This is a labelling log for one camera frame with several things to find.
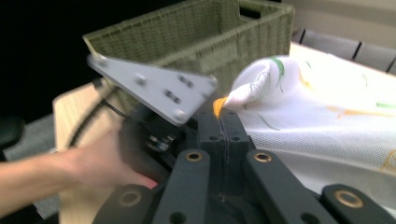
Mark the white leaf print laundry bag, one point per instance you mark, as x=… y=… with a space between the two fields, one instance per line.
x=311 y=130

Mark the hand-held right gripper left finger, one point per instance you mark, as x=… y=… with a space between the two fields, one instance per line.
x=213 y=130

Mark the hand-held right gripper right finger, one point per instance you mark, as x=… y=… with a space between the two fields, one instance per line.
x=238 y=130

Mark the green woven basket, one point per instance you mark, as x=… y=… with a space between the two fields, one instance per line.
x=186 y=31

